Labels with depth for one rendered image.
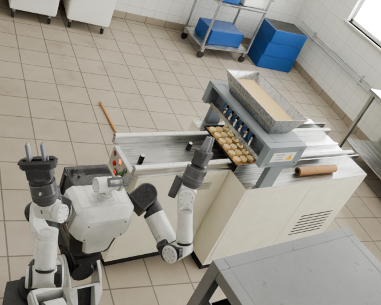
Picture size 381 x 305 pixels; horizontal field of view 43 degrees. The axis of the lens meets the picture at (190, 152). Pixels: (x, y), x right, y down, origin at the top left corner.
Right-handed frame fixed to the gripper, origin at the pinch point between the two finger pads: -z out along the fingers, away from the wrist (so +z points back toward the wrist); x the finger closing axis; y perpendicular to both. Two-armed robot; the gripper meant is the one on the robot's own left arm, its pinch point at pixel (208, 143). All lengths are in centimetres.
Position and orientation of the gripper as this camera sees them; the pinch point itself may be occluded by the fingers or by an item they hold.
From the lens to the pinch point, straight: 198.1
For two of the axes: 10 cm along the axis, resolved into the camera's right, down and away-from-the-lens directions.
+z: -3.9, 9.1, 1.6
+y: -8.6, -4.2, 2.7
